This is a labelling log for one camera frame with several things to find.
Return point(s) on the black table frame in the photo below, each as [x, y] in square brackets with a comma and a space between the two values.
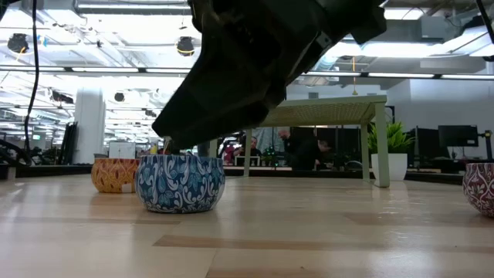
[58, 171]

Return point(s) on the pale green perforated metal shelf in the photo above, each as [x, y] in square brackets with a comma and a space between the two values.
[328, 110]

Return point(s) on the white tealight candle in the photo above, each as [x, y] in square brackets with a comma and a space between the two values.
[179, 185]
[112, 175]
[482, 189]

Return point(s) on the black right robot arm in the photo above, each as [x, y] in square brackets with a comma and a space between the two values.
[359, 19]

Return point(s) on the person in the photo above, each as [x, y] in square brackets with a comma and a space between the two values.
[285, 135]
[308, 154]
[256, 148]

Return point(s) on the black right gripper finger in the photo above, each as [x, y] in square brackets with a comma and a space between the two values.
[208, 100]

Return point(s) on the green plant in white pot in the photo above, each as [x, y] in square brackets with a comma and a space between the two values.
[399, 166]

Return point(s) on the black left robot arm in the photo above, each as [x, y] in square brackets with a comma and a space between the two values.
[15, 154]

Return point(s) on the black desk monitor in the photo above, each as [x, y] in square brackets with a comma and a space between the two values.
[457, 135]

